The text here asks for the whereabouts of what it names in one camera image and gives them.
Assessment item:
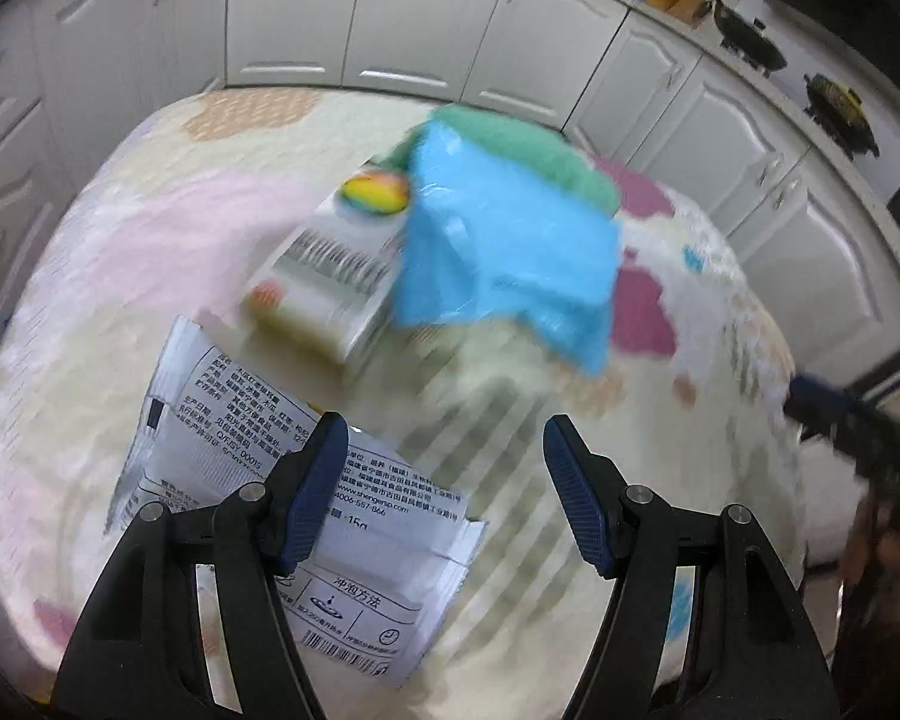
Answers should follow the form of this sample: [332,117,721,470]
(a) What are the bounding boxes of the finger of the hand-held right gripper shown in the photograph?
[844,341,900,400]
[784,373,893,460]

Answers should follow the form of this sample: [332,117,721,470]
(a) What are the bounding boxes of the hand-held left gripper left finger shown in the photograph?
[49,411,350,720]

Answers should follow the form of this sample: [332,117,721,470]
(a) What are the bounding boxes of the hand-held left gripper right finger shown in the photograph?
[542,414,841,720]

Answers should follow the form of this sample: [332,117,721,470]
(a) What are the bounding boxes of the white printed packet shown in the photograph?
[109,315,488,691]

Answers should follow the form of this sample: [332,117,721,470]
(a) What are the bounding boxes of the white cardboard box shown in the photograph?
[244,171,415,385]

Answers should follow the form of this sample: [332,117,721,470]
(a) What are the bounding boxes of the blue plastic packet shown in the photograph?
[394,120,623,380]

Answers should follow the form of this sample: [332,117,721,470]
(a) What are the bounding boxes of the green cloth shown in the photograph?
[386,105,623,215]

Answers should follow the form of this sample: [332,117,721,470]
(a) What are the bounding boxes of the person's right hand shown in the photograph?
[840,491,900,610]

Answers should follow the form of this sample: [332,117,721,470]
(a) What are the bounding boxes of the black frying pan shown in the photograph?
[686,0,788,77]

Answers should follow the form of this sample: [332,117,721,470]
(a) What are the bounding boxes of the white kitchen cabinets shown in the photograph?
[0,0,900,466]

